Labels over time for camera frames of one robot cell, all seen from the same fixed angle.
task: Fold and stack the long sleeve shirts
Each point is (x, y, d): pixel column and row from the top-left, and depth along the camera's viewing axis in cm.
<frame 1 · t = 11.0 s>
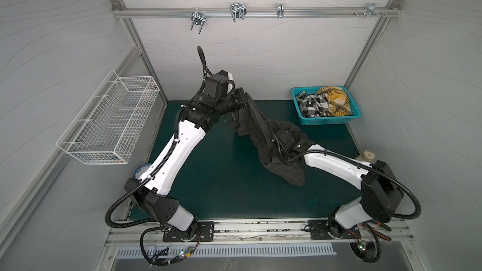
left hand: (253, 93, 69), fingers closed
right hand: (276, 152, 87), fingers open
dark grey striped shirt: (250, 122, 85), point 21 cm above the table
teal plastic basket: (323, 120, 106), point 5 cm above the table
black white plaid shirt: (313, 106, 107), point 10 cm above the table
yellow plaid shirt: (339, 104, 110), point 9 cm above the table

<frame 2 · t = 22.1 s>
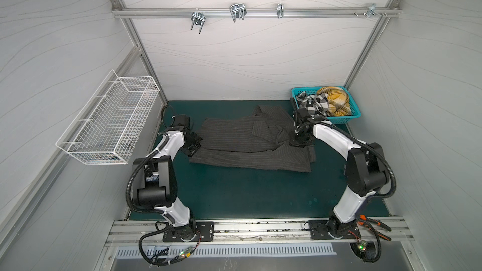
left hand: (203, 142, 93), fingers closed
right hand: (298, 139, 93), fingers closed
dark grey striped shirt: (260, 140, 104), on the table
the other named things where they were.

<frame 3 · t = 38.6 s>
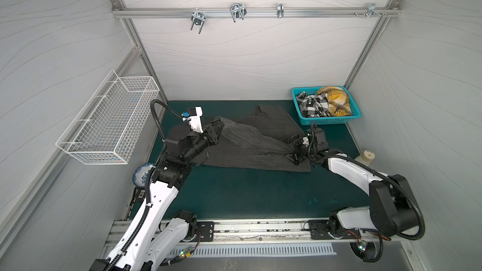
left hand: (227, 121, 67), fingers closed
right hand: (285, 141, 88), fingers open
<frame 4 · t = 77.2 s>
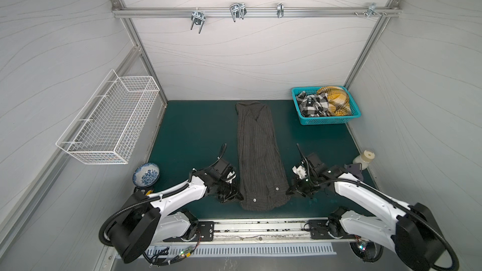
left hand: (246, 196, 79), fingers closed
right hand: (288, 188, 80), fingers closed
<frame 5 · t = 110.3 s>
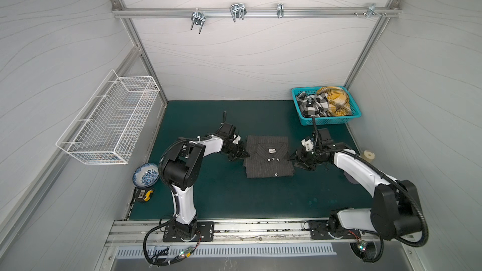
left hand: (252, 153, 94), fingers closed
right hand: (294, 156, 86), fingers open
